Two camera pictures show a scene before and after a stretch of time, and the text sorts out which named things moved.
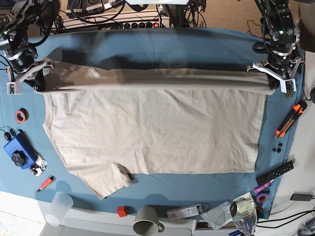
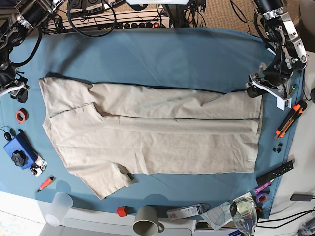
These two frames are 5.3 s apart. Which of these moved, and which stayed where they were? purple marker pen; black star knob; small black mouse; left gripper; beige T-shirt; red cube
Moved: beige T-shirt; left gripper
Stayed: purple marker pen; black star knob; red cube; small black mouse
